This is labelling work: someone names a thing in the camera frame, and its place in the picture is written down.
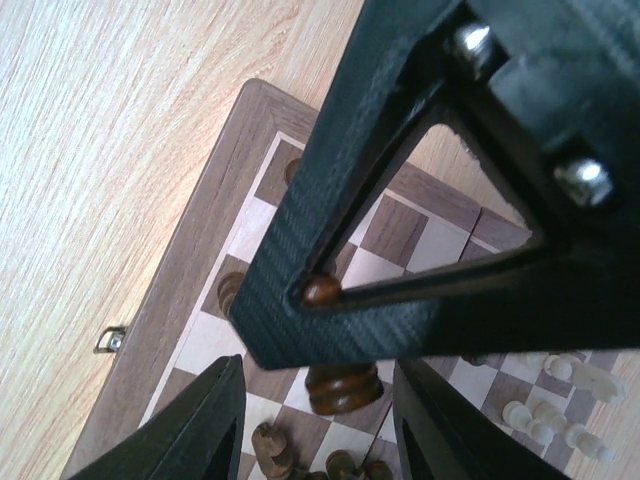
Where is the dark chess piece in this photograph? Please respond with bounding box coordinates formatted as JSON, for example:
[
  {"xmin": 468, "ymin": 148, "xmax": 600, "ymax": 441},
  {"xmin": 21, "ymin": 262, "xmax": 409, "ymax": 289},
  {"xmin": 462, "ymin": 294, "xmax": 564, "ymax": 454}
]
[
  {"xmin": 284, "ymin": 158, "xmax": 300, "ymax": 186},
  {"xmin": 217, "ymin": 271, "xmax": 245, "ymax": 319}
]

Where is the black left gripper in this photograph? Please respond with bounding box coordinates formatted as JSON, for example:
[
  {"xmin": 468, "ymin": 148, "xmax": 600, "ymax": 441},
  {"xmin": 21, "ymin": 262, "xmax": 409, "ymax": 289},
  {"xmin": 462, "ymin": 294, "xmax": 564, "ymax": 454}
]
[{"xmin": 424, "ymin": 1, "xmax": 639, "ymax": 290}]

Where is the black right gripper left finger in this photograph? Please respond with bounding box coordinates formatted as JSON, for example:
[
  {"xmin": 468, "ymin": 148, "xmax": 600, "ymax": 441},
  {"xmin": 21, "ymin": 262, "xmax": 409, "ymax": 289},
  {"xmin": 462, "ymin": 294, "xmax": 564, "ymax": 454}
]
[{"xmin": 62, "ymin": 355, "xmax": 246, "ymax": 479}]

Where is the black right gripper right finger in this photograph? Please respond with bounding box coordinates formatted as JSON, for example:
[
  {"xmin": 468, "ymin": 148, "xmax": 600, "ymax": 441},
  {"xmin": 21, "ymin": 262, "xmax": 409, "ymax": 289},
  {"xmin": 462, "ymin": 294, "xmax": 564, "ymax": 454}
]
[{"xmin": 393, "ymin": 359, "xmax": 566, "ymax": 479}]

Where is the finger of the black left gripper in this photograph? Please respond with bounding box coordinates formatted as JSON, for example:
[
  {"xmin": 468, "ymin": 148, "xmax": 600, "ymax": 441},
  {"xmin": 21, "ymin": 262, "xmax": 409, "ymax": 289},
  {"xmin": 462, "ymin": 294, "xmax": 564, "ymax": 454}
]
[
  {"xmin": 231, "ymin": 1, "xmax": 461, "ymax": 370},
  {"xmin": 299, "ymin": 239, "xmax": 640, "ymax": 371}
]

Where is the row of white chess pieces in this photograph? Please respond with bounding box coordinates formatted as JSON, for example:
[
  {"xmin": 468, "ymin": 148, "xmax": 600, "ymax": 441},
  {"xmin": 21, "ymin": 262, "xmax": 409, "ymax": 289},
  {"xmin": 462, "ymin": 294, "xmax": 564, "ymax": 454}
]
[{"xmin": 502, "ymin": 352, "xmax": 627, "ymax": 463}]

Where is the pile of dark chess pieces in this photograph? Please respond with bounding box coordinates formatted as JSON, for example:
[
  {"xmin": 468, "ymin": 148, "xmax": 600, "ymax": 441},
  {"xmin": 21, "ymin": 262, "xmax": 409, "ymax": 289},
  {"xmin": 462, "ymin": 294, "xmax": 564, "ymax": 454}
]
[{"xmin": 250, "ymin": 422, "xmax": 401, "ymax": 479}]

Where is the dark pawn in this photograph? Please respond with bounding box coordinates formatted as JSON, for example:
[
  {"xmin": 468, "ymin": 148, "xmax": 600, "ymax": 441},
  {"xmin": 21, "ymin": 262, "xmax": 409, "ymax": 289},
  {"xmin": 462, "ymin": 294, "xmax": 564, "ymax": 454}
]
[{"xmin": 302, "ymin": 275, "xmax": 384, "ymax": 416}]

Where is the wooden chess board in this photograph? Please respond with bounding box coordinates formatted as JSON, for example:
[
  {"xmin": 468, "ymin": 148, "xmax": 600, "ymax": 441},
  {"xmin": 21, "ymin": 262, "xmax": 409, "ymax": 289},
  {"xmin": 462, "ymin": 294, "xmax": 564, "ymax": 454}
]
[{"xmin": 64, "ymin": 78, "xmax": 640, "ymax": 480}]

